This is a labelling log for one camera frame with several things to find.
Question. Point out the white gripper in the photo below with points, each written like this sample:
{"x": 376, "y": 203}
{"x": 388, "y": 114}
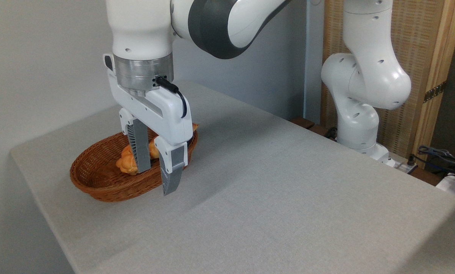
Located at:
{"x": 163, "y": 110}

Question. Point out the brown wicker basket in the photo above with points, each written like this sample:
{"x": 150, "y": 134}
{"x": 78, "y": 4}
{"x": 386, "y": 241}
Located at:
{"x": 98, "y": 186}

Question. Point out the metal screen hinge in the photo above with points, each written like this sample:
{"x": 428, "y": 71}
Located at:
{"x": 435, "y": 92}

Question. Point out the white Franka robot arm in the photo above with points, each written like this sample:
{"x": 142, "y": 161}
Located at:
{"x": 364, "y": 76}

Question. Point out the long braided bread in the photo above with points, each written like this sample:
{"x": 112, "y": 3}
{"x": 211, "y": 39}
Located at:
{"x": 154, "y": 150}

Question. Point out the wooden woven folding screen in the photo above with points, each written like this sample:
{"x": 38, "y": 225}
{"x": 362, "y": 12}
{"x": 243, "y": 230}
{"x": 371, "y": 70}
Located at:
{"x": 414, "y": 38}

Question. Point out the round bread roll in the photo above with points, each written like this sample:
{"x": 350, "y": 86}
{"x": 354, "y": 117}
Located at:
{"x": 125, "y": 163}

